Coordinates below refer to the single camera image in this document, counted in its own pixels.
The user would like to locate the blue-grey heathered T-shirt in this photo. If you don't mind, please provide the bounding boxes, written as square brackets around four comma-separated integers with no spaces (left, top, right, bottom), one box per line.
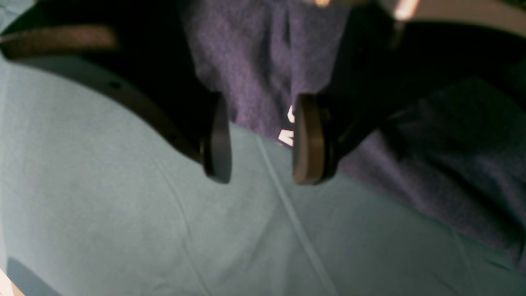
[181,0,526,272]

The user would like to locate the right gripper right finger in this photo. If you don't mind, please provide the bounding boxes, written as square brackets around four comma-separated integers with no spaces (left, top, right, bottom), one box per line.
[293,0,526,184]

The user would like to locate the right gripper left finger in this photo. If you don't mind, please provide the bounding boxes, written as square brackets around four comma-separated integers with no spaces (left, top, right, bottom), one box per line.
[1,0,232,184]

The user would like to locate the teal table cloth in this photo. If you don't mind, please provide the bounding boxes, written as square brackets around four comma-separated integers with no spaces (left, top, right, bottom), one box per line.
[1,0,525,296]

